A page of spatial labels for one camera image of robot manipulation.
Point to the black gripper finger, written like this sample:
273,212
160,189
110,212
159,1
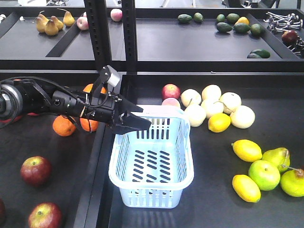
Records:
128,122
127,106

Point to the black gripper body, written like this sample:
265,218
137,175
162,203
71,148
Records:
105,111

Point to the light blue plastic basket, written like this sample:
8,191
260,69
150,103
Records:
152,167

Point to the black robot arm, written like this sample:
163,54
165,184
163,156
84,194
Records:
24,95

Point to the red apple behind basket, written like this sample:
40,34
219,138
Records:
170,91

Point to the orange fruit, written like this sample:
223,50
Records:
89,87
89,125
63,126

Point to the pink peach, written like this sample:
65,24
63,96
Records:
171,101

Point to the black wood produce display table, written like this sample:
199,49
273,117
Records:
76,180

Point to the bright red apple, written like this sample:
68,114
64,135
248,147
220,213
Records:
14,120

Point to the dark red apple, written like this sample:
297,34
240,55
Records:
2,212
45,215
36,171

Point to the yellow lemon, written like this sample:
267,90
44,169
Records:
219,122
246,188
247,150

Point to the black rear display table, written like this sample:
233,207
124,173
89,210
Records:
154,41

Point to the black display table right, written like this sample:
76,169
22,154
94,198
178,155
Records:
210,201

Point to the green pear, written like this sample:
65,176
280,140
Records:
280,157

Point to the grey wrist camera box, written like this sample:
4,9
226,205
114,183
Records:
110,76

